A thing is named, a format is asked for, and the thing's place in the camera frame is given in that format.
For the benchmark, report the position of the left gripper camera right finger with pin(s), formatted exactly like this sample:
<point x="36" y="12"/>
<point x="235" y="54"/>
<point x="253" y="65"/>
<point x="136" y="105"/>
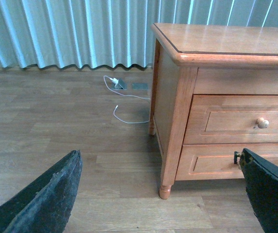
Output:
<point x="261" y="177"/>

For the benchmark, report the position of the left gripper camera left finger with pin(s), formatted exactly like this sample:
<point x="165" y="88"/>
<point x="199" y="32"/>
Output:
<point x="45" y="205"/>

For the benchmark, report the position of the wooden drawer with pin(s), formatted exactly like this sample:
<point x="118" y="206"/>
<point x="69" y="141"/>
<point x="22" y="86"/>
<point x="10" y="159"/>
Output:
<point x="229" y="119"/>
<point x="206" y="162"/>

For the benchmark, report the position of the upper drawer round knob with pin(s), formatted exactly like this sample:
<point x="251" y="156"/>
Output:
<point x="262" y="123"/>

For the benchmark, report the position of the white floor charger plug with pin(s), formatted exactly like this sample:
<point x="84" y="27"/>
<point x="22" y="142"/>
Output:
<point x="114" y="80"/>

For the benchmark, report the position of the wooden nightstand cabinet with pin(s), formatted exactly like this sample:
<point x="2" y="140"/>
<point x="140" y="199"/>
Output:
<point x="214" y="92"/>

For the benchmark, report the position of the open floor outlet box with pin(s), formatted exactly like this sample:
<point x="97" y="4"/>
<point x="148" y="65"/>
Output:
<point x="121" y="85"/>

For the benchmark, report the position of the closed floor outlet cover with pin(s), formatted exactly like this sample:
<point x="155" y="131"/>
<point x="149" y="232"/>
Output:
<point x="139" y="86"/>

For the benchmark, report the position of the light green curtain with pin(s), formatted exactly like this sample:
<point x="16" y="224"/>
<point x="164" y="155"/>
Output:
<point x="97" y="33"/>

